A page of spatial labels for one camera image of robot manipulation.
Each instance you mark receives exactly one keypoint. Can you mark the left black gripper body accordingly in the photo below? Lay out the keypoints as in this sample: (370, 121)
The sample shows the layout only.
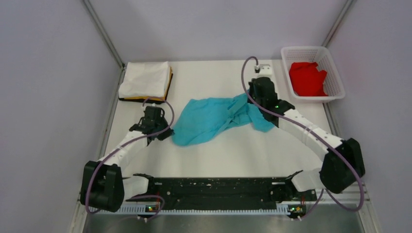
(162, 124)

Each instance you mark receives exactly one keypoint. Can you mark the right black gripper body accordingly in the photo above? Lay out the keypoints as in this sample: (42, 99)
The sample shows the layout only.
(251, 93)

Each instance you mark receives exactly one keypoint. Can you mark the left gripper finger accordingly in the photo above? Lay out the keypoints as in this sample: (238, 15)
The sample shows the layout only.
(167, 133)
(150, 139)

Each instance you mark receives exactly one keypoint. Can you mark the teal t shirt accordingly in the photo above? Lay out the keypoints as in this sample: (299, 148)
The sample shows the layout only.
(202, 120)

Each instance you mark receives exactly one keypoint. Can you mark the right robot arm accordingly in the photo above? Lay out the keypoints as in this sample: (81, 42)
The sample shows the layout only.
(334, 175)

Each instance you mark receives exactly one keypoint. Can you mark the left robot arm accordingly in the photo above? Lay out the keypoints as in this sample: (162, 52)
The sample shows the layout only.
(104, 185)

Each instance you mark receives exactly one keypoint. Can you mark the folded white t shirt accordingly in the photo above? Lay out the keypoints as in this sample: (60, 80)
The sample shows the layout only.
(148, 65)

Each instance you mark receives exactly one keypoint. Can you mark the red t shirt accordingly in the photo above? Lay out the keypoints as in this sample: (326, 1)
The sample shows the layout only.
(307, 80)

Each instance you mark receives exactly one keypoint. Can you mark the white plastic basket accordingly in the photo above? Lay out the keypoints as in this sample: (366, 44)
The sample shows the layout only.
(332, 86)

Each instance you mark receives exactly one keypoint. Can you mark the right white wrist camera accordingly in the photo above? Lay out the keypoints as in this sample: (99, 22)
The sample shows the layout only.
(264, 70)

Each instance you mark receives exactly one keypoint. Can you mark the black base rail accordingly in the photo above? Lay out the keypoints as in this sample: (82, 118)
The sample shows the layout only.
(225, 193)

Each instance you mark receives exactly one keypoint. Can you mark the white slotted cable duct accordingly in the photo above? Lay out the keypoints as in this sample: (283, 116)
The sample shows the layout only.
(150, 208)

